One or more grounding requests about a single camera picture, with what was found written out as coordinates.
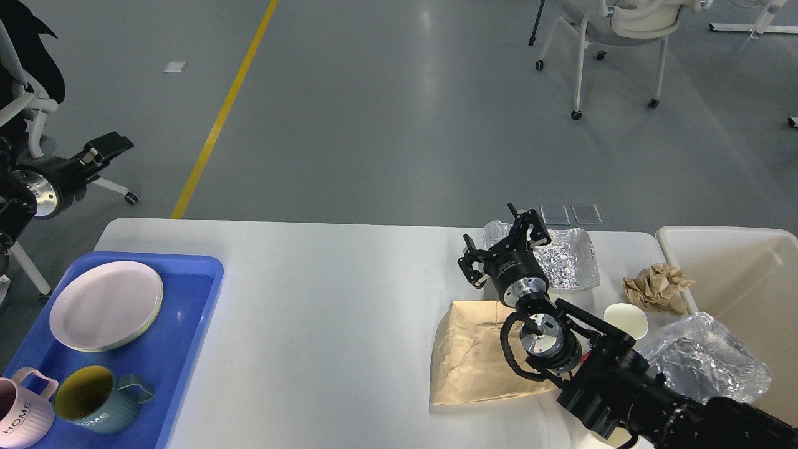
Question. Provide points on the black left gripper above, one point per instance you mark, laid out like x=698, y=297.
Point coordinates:
x=58, y=183

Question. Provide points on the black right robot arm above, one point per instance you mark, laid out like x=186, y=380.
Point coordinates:
x=603, y=380

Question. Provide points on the floor socket plate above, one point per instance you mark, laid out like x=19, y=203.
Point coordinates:
x=587, y=214
x=555, y=214

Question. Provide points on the white office chair left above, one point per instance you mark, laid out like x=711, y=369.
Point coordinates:
x=32, y=102

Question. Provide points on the black jacket on chair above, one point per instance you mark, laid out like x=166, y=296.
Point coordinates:
x=24, y=29

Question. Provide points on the right floor socket plate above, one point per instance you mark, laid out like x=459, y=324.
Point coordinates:
x=587, y=214

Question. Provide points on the white table base far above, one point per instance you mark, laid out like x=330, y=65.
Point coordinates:
x=763, y=24

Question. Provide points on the white office chair right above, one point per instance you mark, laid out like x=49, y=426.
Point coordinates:
x=618, y=24

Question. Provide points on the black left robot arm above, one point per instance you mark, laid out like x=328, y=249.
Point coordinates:
x=18, y=203

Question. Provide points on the light green plate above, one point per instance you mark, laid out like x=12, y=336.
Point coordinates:
x=130, y=314

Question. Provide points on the white paper on floor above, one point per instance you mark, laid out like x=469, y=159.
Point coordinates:
x=175, y=67

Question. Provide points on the pink HOME mug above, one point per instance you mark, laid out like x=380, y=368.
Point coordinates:
x=26, y=416

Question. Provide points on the brown paper bag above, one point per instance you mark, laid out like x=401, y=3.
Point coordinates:
x=467, y=362

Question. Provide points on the crumpled brown paper ball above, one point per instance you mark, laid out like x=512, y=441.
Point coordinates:
x=658, y=289

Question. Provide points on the crumpled aluminium foil sheet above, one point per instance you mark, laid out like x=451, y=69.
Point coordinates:
x=568, y=262

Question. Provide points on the foil tray in plastic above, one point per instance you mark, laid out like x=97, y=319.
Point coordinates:
x=700, y=358

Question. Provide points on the beige plastic bin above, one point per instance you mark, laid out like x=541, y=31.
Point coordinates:
x=747, y=279

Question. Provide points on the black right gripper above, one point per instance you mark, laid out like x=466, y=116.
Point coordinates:
x=515, y=272

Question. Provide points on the teal mug yellow inside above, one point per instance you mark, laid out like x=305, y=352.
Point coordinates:
x=98, y=400

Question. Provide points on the white office chair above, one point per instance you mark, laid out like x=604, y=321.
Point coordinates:
x=618, y=24
x=32, y=102

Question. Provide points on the left floor socket plate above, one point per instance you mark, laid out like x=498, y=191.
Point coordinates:
x=555, y=214

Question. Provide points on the white paper cup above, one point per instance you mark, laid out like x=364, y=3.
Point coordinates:
x=627, y=318
x=583, y=438

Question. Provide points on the pink plate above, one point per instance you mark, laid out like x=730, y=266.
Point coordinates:
x=102, y=280

